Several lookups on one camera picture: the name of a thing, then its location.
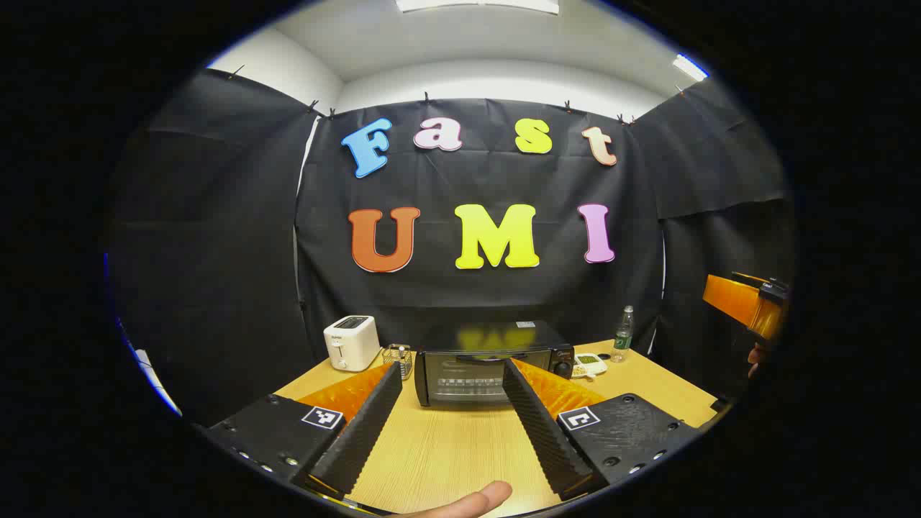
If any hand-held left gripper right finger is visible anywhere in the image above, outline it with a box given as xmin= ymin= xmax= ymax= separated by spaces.
xmin=502 ymin=358 xmax=700 ymax=502

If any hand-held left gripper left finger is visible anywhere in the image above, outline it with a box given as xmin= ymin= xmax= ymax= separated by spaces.
xmin=204 ymin=360 xmax=404 ymax=499

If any black electric oven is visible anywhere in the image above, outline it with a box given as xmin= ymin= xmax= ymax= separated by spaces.
xmin=414 ymin=320 xmax=576 ymax=409

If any white divided snack dish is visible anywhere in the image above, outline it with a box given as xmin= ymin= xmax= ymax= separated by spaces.
xmin=572 ymin=353 xmax=609 ymax=380

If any white toaster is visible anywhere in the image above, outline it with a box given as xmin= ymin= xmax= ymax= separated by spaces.
xmin=323 ymin=315 xmax=381 ymax=373

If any clear plastic water bottle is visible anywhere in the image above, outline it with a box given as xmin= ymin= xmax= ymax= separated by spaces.
xmin=612 ymin=305 xmax=635 ymax=363

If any black backdrop cloth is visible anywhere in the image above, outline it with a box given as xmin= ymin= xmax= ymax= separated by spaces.
xmin=108 ymin=68 xmax=796 ymax=425

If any small ceiling light panel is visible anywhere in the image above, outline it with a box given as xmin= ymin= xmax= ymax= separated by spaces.
xmin=673 ymin=54 xmax=709 ymax=81

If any long ceiling light panel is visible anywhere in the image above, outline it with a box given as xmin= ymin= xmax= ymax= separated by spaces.
xmin=396 ymin=0 xmax=560 ymax=15

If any small wire basket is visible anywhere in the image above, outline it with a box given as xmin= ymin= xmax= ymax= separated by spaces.
xmin=381 ymin=344 xmax=414 ymax=381

